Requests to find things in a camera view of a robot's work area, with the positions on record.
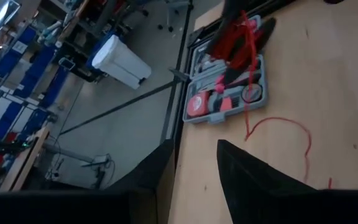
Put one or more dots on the grey tool kit case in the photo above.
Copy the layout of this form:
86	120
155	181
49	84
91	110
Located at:
216	116

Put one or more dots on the wooden workbench with white leg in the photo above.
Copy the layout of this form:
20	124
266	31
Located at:
26	158

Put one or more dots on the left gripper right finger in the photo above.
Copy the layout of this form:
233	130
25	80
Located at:
259	193

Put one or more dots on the red tape measure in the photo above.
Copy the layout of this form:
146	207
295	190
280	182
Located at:
197	104

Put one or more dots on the black stand with tablet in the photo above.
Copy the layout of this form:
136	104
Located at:
67	63

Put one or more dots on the white waste bin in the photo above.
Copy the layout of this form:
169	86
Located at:
117	62

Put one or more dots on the shelf rack with blue bins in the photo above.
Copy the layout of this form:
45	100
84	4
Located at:
26	84

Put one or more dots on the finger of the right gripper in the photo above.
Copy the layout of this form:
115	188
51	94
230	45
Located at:
267	31
228	15

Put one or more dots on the chair base with black wheels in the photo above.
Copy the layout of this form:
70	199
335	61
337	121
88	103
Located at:
172	15

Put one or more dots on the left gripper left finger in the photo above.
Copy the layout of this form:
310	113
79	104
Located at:
154	168

